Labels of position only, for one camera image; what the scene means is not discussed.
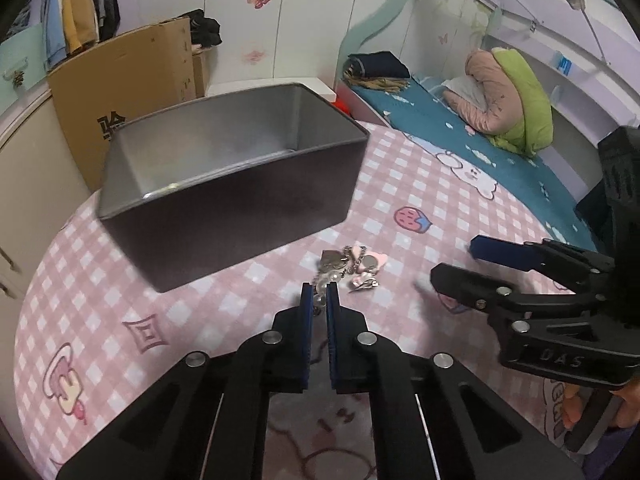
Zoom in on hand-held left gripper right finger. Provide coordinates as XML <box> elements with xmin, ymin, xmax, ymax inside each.
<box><xmin>326</xmin><ymin>282</ymin><xmax>586</xmax><ymax>480</ymax></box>

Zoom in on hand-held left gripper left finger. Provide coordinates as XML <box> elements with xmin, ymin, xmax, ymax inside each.
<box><xmin>55</xmin><ymin>282</ymin><xmax>316</xmax><ymax>480</ymax></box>

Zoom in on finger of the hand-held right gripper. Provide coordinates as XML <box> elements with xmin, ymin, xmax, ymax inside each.
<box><xmin>430</xmin><ymin>261</ymin><xmax>606</xmax><ymax>322</ymax></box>
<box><xmin>469</xmin><ymin>234</ymin><xmax>618</xmax><ymax>286</ymax></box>

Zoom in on clear crystal bead bracelet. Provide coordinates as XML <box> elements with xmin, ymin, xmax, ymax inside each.
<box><xmin>310</xmin><ymin>270</ymin><xmax>333</xmax><ymax>316</ymax></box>

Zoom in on keychain with pink charms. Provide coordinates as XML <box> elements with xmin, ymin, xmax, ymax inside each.
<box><xmin>315</xmin><ymin>245</ymin><xmax>381</xmax><ymax>281</ymax></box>

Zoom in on pink bow hair clip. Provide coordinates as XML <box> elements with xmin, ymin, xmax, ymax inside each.
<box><xmin>350</xmin><ymin>245</ymin><xmax>388</xmax><ymax>273</ymax></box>

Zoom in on grey metal box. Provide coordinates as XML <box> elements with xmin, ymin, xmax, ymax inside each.
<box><xmin>96</xmin><ymin>82</ymin><xmax>372</xmax><ymax>295</ymax></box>

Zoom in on person's right forearm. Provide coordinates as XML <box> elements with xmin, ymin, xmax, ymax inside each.
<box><xmin>582</xmin><ymin>425</ymin><xmax>640</xmax><ymax>480</ymax></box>

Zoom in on person's right hand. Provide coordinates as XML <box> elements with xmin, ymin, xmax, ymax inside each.
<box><xmin>560</xmin><ymin>375</ymin><xmax>640</xmax><ymax>431</ymax></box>

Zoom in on pink and green quilt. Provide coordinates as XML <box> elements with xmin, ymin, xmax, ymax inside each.
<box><xmin>442</xmin><ymin>47</ymin><xmax>555</xmax><ymax>156</ymax></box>

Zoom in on blue printed bed sheet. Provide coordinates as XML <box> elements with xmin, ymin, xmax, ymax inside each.
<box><xmin>350</xmin><ymin>75</ymin><xmax>601</xmax><ymax>251</ymax></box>

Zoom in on pink checked cartoon tablecloth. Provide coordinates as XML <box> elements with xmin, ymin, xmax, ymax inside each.
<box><xmin>12</xmin><ymin>110</ymin><xmax>601</xmax><ymax>480</ymax></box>

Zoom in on white pillow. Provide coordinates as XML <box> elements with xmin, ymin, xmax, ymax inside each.
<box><xmin>442</xmin><ymin>76</ymin><xmax>488</xmax><ymax>111</ymax></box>

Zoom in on folded tan scarf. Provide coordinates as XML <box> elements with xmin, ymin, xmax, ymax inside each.
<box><xmin>345</xmin><ymin>76</ymin><xmax>408</xmax><ymax>93</ymax></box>

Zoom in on folded dark navy clothes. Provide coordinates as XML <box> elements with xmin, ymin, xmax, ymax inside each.
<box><xmin>342</xmin><ymin>51</ymin><xmax>412</xmax><ymax>81</ymax></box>

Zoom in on white board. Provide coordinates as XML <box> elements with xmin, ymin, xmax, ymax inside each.
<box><xmin>205</xmin><ymin>77</ymin><xmax>337</xmax><ymax>103</ymax></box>

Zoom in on white panel wardrobe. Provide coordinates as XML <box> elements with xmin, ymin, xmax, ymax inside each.
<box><xmin>107</xmin><ymin>0</ymin><xmax>416</xmax><ymax>96</ymax></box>

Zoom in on large cardboard box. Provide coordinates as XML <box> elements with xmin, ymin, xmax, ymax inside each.
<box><xmin>46</xmin><ymin>16</ymin><xmax>196</xmax><ymax>193</ymax></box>

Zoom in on black clothes pile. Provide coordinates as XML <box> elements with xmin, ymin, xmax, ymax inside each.
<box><xmin>187</xmin><ymin>8</ymin><xmax>223</xmax><ymax>51</ymax></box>

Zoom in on beige curved cabinet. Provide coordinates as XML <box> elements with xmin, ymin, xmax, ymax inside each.
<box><xmin>0</xmin><ymin>87</ymin><xmax>101</xmax><ymax>306</ymax></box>

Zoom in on black hanging jacket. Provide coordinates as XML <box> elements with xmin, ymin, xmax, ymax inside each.
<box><xmin>97</xmin><ymin>0</ymin><xmax>122</xmax><ymax>41</ymax></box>

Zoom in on yellow hanging jacket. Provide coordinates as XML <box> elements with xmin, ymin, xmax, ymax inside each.
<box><xmin>62</xmin><ymin>0</ymin><xmax>98</xmax><ymax>53</ymax></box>

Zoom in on light blue hanging shirt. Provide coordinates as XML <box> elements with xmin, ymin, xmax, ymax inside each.
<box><xmin>42</xmin><ymin>0</ymin><xmax>68</xmax><ymax>71</ymax></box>

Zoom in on grey hanging garment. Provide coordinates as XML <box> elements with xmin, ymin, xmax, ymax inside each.
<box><xmin>82</xmin><ymin>0</ymin><xmax>108</xmax><ymax>41</ymax></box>

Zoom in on teal drawer cabinet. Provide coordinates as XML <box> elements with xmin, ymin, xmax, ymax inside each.
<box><xmin>0</xmin><ymin>25</ymin><xmax>56</xmax><ymax>106</ymax></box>

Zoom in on teal bunk bed frame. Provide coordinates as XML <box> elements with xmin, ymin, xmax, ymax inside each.
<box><xmin>332</xmin><ymin>0</ymin><xmax>640</xmax><ymax>201</ymax></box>

